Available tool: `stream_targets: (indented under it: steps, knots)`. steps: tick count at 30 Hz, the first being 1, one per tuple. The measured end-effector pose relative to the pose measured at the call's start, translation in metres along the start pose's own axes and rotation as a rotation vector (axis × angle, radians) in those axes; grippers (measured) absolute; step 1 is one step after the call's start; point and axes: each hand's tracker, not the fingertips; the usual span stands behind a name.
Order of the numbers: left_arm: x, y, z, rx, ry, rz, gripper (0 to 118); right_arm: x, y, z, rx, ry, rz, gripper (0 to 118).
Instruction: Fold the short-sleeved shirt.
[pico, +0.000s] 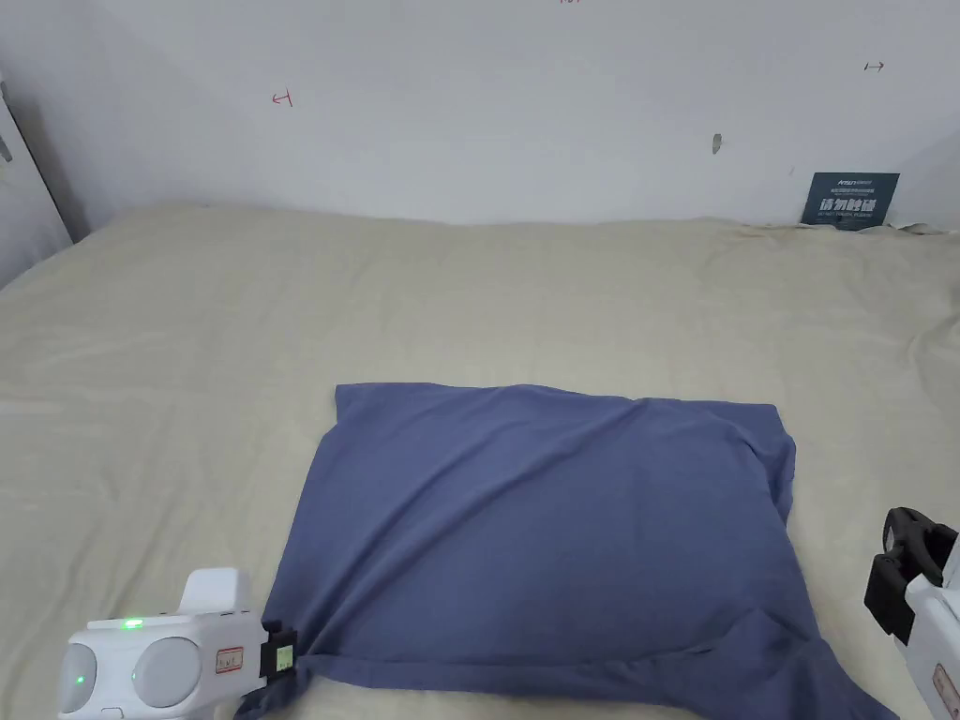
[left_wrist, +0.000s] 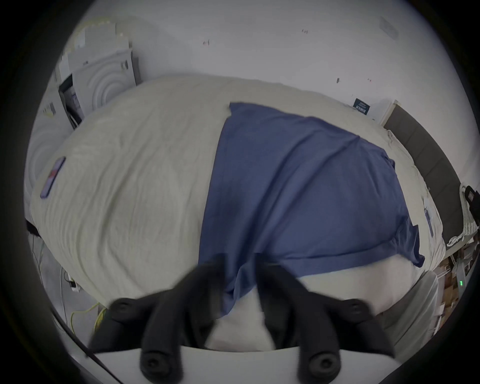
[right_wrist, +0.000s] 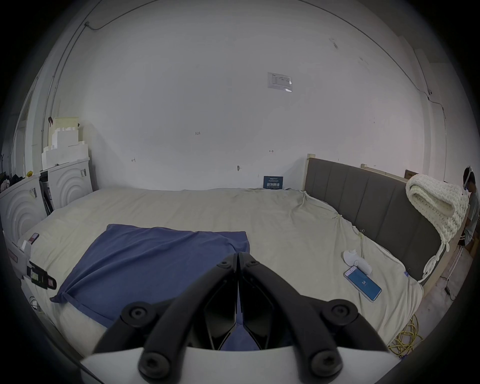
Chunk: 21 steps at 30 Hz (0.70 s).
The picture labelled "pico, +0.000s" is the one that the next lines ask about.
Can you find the dark teal sign card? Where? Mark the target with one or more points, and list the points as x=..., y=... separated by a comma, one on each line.
x=850, y=199

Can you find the dark blue shirt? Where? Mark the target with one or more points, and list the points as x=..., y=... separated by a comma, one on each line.
x=540, y=540

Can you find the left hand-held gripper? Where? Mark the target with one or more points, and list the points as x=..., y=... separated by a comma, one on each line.
x=161, y=660

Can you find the bed with beige sheet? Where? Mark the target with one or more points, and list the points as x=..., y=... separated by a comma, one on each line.
x=187, y=360

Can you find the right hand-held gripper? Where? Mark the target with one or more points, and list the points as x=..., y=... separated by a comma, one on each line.
x=934, y=645

